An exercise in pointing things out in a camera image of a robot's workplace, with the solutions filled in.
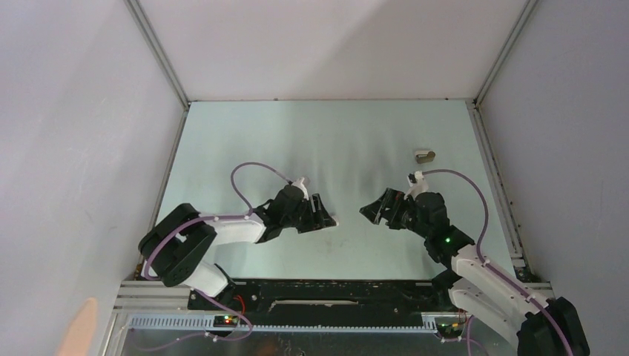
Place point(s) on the small beige brown stapler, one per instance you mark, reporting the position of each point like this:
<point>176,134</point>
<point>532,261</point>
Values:
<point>424,156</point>

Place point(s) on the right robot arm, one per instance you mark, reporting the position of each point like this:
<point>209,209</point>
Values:
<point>530,322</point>

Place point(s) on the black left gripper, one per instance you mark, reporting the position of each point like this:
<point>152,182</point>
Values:
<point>317,219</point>

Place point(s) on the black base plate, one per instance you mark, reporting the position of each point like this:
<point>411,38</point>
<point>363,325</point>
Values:
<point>342,302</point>

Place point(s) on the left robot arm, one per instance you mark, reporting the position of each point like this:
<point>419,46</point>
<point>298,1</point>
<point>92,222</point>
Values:
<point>175,249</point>

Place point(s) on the grey cable duct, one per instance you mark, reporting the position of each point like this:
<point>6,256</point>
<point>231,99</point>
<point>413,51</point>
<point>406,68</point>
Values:
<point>207,323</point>

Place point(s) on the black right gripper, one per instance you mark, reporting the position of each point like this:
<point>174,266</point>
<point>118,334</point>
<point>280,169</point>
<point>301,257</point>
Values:
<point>391,199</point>

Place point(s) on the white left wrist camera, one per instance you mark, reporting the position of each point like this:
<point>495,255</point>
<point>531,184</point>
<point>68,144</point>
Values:
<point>302,183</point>

